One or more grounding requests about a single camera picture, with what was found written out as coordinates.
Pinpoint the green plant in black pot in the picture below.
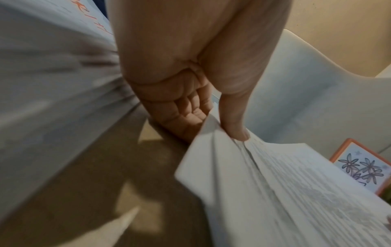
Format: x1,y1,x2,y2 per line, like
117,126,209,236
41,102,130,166
378,186,391,206

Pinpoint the person's left hand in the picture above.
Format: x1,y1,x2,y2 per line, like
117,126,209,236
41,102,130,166
105,0,295,144

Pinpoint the unsorted paper pile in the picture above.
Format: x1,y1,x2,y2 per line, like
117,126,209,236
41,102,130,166
174,113,391,247

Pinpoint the security paper pile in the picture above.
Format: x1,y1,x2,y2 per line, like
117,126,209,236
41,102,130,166
0,0,141,218

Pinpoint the orange framed flower drawing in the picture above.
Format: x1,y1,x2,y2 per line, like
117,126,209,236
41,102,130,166
329,138,391,196

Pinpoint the black admin file box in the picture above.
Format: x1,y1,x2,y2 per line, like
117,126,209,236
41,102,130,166
91,0,109,20

